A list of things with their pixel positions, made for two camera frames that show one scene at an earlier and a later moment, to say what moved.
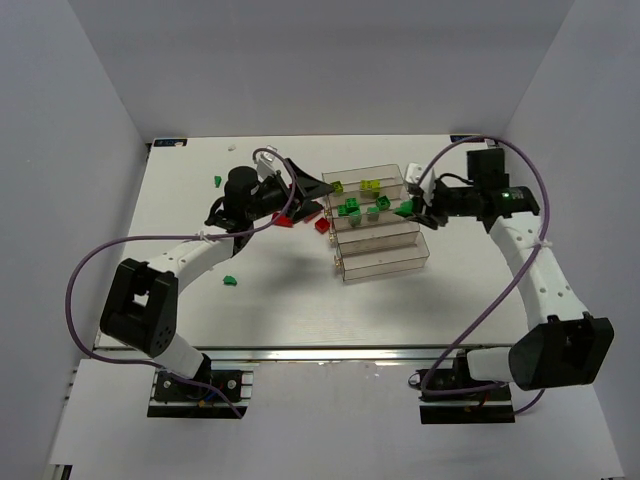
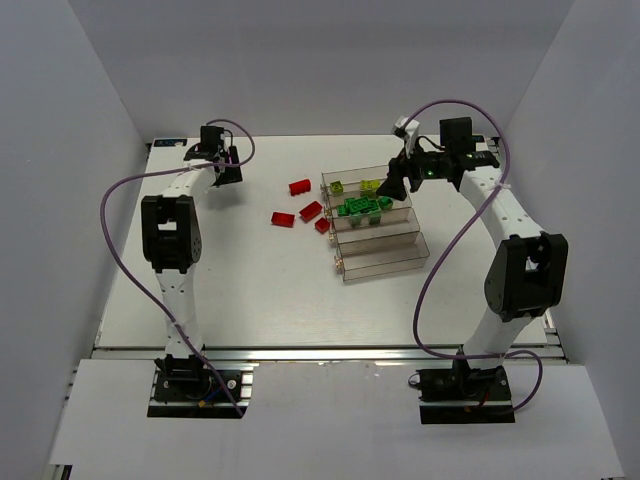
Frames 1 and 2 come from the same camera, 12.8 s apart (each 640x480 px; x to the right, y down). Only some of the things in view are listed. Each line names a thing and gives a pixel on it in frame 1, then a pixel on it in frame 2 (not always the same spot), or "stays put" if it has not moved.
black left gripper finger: x=425 y=220 to x=393 y=186
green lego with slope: x=405 y=209 to x=361 y=205
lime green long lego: x=370 y=188 stays put
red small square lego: x=322 y=225 stays put
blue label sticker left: x=169 y=142 stays put
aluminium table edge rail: x=318 y=354 stays put
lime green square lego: x=338 y=187 stays put
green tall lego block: x=383 y=202 stays put
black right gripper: x=429 y=203 to x=403 y=170
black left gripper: x=293 y=193 to x=230 y=170
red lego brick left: x=283 y=220 stays put
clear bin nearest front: x=370 y=257 stays put
